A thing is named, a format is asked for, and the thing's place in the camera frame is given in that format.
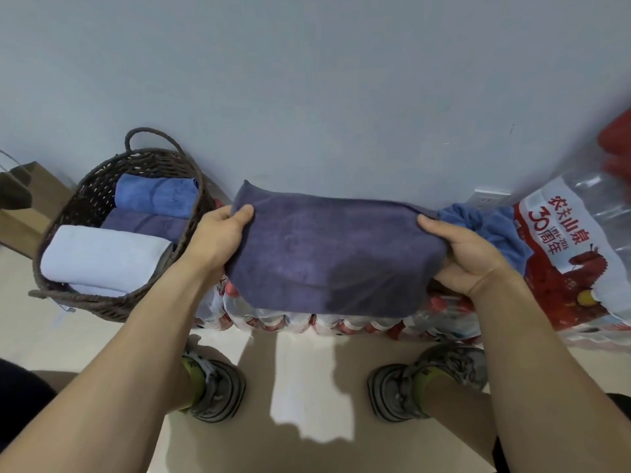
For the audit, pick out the person's left hand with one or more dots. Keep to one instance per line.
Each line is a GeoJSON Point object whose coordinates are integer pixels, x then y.
{"type": "Point", "coordinates": [217, 241]}

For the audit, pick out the person's right hand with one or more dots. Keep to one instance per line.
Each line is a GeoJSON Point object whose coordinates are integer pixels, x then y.
{"type": "Point", "coordinates": [473, 261]}

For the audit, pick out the light blue towel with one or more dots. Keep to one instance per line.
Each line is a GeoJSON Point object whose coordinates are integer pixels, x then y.
{"type": "Point", "coordinates": [503, 231]}
{"type": "Point", "coordinates": [155, 194]}

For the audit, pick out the dark blue towel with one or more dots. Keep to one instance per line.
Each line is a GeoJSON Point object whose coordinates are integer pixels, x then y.
{"type": "Point", "coordinates": [143, 224]}

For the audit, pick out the cream towel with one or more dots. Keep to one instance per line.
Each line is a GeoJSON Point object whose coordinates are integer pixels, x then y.
{"type": "Point", "coordinates": [103, 256]}

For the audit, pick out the dark grey towel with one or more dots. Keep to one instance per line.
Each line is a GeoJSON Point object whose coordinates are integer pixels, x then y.
{"type": "Point", "coordinates": [335, 251]}

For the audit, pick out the dark brown wicker basket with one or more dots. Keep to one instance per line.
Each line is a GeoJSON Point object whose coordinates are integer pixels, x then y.
{"type": "Point", "coordinates": [64, 216]}

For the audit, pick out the person's right forearm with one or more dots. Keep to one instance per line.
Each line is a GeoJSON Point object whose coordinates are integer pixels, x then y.
{"type": "Point", "coordinates": [552, 384]}

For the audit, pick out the person's left forearm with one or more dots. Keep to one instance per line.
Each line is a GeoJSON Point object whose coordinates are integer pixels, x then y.
{"type": "Point", "coordinates": [113, 374]}

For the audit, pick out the person's left grey shoe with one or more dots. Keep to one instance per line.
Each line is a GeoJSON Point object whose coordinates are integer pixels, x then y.
{"type": "Point", "coordinates": [222, 389]}

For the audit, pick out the person's grey shoe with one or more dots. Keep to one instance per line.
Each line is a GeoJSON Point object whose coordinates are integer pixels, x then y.
{"type": "Point", "coordinates": [389, 394]}
{"type": "Point", "coordinates": [222, 389]}

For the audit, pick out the person's right grey shoe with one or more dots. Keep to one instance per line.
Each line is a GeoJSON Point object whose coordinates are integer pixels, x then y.
{"type": "Point", "coordinates": [389, 394]}

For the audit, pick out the brown paper bag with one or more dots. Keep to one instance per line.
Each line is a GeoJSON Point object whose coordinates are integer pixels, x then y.
{"type": "Point", "coordinates": [34, 206]}

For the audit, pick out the white wall socket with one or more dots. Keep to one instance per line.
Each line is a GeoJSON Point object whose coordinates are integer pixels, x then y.
{"type": "Point", "coordinates": [488, 198]}

